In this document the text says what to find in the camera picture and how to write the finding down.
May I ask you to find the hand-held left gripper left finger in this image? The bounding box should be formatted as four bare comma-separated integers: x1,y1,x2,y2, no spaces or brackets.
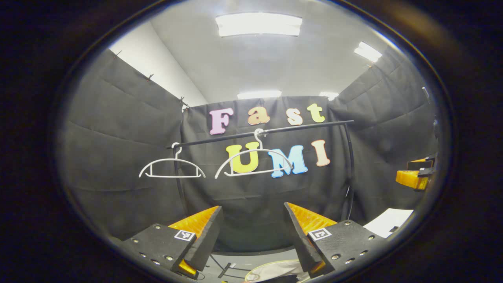
120,206,224,280

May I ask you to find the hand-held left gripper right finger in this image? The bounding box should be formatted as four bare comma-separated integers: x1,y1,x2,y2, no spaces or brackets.
283,202,384,279

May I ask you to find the white plastic clothes hanger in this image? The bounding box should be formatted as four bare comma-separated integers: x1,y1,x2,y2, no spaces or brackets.
138,142,206,179
214,129,294,180

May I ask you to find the black metal clothes rack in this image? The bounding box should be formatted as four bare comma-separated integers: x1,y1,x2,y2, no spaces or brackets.
166,120,356,221

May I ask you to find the white flat board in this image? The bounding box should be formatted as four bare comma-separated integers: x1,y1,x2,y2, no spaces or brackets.
363,208,414,238

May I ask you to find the black backdrop cloth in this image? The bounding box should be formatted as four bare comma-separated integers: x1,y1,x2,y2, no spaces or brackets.
61,49,441,252

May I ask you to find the large ceiling light panel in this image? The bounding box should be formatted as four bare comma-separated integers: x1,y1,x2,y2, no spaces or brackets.
215,13,303,38

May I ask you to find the black floor cable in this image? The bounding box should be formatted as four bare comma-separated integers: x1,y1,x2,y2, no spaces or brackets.
208,254,252,280

